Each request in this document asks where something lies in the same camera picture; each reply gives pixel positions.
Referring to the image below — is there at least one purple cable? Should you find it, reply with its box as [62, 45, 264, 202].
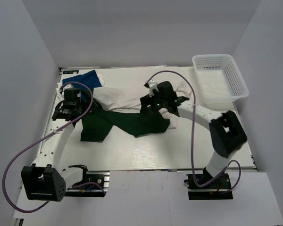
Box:
[145, 70, 242, 194]
[1, 81, 94, 213]

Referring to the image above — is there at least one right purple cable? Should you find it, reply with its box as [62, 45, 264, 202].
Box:
[145, 70, 242, 194]

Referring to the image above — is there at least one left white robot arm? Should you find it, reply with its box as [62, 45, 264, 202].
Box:
[21, 88, 92, 202]

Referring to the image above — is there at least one white green raglan t shirt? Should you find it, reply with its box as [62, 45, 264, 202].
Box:
[80, 87, 178, 142]

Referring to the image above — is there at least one blue t shirt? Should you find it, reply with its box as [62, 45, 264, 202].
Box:
[62, 70, 102, 90]

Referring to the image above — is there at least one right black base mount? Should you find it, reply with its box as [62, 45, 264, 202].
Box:
[183, 173, 233, 201]

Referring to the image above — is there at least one white plastic basket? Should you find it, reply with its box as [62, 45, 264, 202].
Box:
[192, 54, 249, 105]

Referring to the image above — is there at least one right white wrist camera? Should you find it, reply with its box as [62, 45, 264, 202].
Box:
[144, 80, 158, 97]

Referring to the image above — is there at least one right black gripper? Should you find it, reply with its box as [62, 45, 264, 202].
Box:
[140, 88, 168, 117]

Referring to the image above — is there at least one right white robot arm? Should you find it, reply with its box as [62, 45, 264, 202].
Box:
[140, 80, 247, 188]

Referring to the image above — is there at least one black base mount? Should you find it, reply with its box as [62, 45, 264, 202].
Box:
[65, 171, 110, 198]
[183, 173, 233, 201]

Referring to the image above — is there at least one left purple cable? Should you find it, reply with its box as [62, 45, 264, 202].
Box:
[1, 81, 94, 213]

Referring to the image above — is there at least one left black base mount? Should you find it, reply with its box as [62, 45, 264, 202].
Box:
[65, 171, 110, 198]

